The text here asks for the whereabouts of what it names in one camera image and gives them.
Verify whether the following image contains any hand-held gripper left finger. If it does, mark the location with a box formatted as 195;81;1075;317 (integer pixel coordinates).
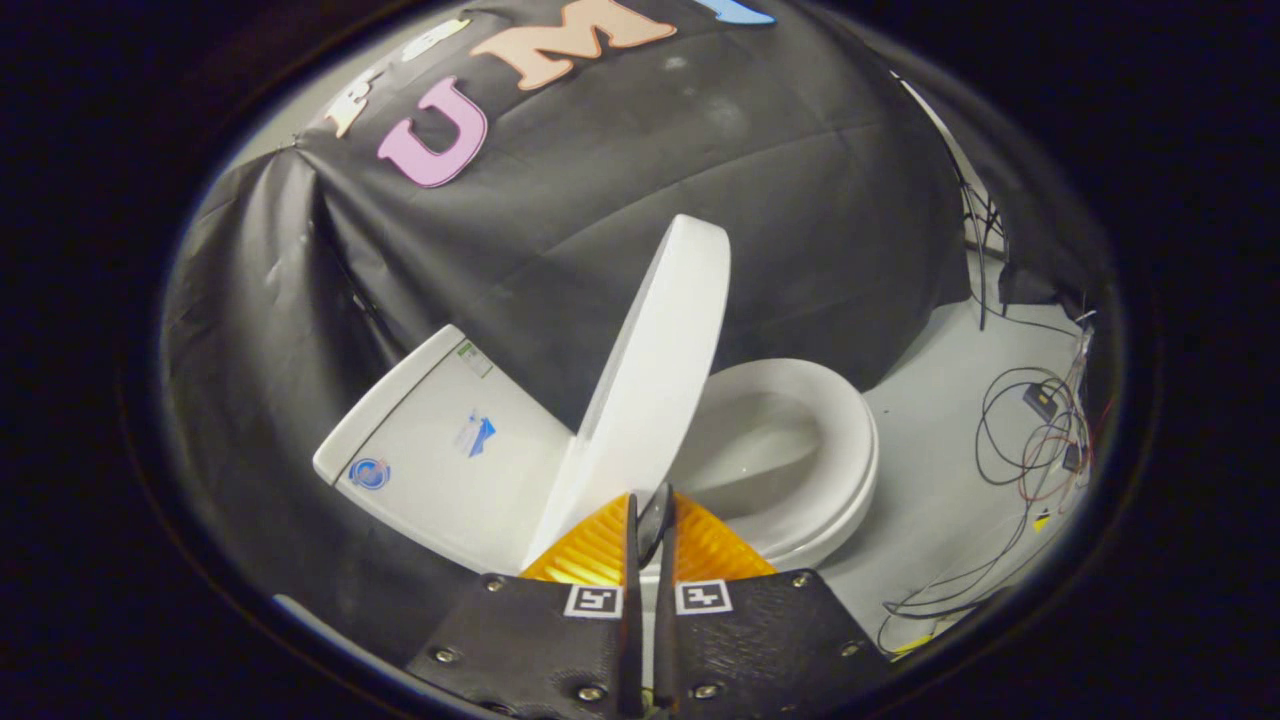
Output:
405;492;646;719

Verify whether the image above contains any white toilet with tank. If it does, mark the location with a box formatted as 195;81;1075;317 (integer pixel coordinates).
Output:
313;323;881;577

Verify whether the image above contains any black backdrop cloth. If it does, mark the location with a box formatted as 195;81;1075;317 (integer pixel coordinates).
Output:
160;0;1113;641

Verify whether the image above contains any dark round lid tab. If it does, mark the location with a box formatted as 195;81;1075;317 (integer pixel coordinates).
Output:
637;482;677;571

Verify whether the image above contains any white toilet lid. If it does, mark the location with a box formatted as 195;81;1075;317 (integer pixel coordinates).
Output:
520;214;732;577

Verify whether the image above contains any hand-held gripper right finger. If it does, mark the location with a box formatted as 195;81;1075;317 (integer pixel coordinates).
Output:
652;485;891;716

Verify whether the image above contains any tangle of thin cables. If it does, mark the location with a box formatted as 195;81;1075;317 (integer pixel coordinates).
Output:
878;330;1099;659

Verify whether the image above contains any white toilet seat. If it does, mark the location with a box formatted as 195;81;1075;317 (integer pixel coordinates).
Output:
690;358;881;569

